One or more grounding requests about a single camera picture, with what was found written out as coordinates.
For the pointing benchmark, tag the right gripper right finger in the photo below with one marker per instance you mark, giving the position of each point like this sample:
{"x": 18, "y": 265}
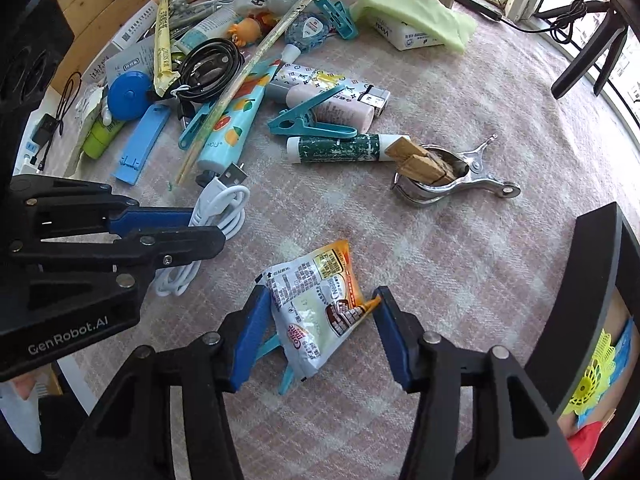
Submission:
{"x": 479, "y": 415}

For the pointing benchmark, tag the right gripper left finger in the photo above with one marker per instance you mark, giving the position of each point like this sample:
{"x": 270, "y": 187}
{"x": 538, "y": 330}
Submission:
{"x": 127, "y": 434}

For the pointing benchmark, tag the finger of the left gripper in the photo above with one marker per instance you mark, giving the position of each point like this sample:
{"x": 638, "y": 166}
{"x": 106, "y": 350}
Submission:
{"x": 162, "y": 248}
{"x": 133, "y": 217}

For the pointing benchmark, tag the white orange snack packet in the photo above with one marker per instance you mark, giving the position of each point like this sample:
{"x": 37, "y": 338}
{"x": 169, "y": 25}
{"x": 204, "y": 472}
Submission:
{"x": 316, "y": 303}

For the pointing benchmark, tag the light blue plastic clip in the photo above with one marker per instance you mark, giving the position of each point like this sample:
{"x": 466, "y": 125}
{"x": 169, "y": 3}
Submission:
{"x": 274, "y": 347}

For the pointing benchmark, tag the blue phone stand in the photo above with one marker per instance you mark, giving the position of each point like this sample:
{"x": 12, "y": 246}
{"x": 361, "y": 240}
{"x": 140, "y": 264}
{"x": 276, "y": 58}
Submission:
{"x": 141, "y": 142}

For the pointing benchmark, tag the red fabric pouch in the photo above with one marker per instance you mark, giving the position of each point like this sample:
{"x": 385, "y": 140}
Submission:
{"x": 583, "y": 443}

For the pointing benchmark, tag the fruit pattern tube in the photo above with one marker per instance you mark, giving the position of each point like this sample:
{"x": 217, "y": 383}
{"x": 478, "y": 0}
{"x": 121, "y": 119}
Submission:
{"x": 225, "y": 144}

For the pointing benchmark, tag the yellow green shuttlecock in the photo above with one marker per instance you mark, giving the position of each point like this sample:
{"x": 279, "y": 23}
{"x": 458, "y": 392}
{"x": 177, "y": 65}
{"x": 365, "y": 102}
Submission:
{"x": 595, "y": 379}

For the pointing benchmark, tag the yellow chopstick sleeve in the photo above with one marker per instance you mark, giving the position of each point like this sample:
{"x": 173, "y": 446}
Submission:
{"x": 164, "y": 76}

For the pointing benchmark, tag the black tray with cork base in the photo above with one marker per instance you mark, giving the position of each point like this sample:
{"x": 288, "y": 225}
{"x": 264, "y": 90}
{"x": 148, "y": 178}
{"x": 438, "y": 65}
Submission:
{"x": 603, "y": 259}

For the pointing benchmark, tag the teal plastic clip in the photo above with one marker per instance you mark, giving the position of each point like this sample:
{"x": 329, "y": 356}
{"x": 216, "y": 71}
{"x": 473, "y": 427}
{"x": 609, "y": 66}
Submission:
{"x": 301, "y": 120}

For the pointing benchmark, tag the green white tube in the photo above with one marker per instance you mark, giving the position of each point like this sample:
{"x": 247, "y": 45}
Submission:
{"x": 360, "y": 148}

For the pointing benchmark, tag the silver metal clamp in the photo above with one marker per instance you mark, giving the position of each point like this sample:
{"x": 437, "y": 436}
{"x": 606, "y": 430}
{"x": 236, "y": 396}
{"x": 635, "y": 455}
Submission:
{"x": 470, "y": 172}

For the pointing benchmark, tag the pink plaid tablecloth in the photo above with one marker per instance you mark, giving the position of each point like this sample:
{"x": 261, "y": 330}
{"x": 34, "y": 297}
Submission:
{"x": 479, "y": 270}

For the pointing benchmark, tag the wooden clothespin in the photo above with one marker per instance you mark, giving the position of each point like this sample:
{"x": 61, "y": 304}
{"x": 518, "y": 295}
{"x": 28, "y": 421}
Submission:
{"x": 416, "y": 163}

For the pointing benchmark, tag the white tissue pack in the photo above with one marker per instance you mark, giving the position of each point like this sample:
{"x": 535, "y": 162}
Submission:
{"x": 400, "y": 35}

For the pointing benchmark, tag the green sponge cloth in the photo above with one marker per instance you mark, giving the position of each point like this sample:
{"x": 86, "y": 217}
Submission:
{"x": 454, "y": 29}

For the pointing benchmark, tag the black tripod stand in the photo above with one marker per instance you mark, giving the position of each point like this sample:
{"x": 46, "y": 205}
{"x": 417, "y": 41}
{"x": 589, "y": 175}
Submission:
{"x": 610, "y": 36}

